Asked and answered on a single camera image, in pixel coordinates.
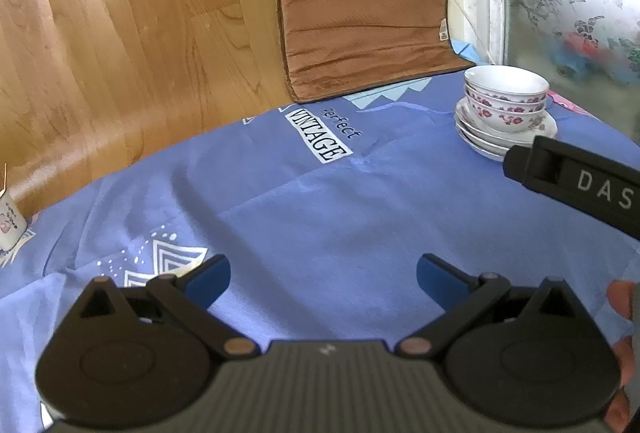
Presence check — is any white floral plate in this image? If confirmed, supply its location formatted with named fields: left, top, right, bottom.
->
left=453, top=98, right=559, bottom=142
left=457, top=128, right=524, bottom=163
left=454, top=117, right=532, bottom=152

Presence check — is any brown seat cushion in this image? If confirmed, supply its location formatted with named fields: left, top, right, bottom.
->
left=273, top=0, right=476, bottom=104

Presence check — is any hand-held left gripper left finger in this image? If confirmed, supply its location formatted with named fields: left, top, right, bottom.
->
left=64, top=254, right=262, bottom=361

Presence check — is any white enamel mug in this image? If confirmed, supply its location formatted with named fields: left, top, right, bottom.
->
left=0, top=185, right=29, bottom=252

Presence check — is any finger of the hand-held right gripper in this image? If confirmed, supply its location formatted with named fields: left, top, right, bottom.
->
left=502, top=146, right=534, bottom=186

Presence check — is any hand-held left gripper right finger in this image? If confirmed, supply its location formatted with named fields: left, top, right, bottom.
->
left=395, top=253, right=581, bottom=361

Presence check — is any blue patterned tablecloth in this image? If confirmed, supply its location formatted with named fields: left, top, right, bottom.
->
left=0, top=72, right=640, bottom=433

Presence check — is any white floral bowl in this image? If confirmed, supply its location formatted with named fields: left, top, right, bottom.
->
left=465, top=97, right=547, bottom=134
left=463, top=85, right=549, bottom=114
left=463, top=65, right=551, bottom=103

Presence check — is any person's right hand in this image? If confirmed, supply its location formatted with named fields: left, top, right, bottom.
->
left=604, top=280, right=637, bottom=433

